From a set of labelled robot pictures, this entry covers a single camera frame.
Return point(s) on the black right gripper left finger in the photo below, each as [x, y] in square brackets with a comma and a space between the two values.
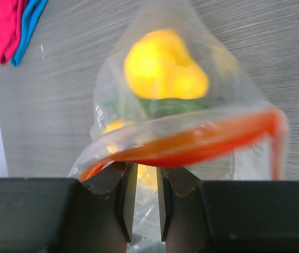
[66, 215]

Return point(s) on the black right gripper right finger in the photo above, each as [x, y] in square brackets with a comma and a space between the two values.
[227, 216]

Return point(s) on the clear zip top bag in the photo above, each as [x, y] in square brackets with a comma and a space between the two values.
[242, 136]

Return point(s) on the yellow fake bell pepper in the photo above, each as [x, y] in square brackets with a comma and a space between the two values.
[159, 66]

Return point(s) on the green fake chili pepper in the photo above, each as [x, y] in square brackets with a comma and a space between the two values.
[154, 109]

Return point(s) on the pink folded cloth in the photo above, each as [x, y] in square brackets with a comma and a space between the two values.
[11, 13]

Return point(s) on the blue folded cloth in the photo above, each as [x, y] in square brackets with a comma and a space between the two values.
[30, 18]

